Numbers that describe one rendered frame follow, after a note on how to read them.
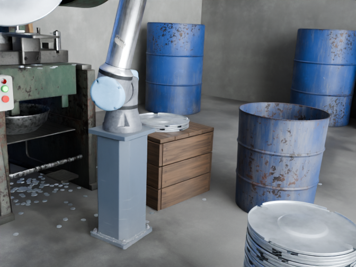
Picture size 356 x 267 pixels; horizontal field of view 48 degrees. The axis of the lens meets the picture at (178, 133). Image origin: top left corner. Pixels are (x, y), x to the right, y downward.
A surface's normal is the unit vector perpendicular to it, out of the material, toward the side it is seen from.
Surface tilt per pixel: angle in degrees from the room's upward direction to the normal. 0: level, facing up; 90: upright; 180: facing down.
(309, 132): 92
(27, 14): 55
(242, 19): 90
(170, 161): 90
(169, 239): 0
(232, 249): 0
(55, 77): 90
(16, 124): 105
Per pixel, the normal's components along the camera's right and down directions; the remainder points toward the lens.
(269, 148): -0.48, 0.24
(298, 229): 0.04, -0.97
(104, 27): 0.80, 0.18
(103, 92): -0.18, 0.36
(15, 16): 0.14, -0.34
